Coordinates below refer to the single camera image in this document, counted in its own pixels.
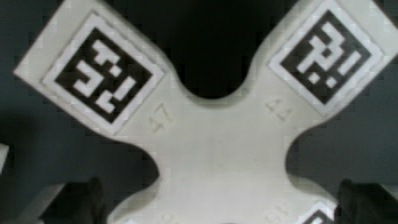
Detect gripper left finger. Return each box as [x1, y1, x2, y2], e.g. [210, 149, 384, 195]
[18, 178, 107, 224]

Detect white cross-shaped table base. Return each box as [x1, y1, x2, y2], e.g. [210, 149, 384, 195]
[15, 0, 398, 224]

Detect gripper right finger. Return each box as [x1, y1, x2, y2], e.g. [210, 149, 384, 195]
[336, 179, 398, 224]

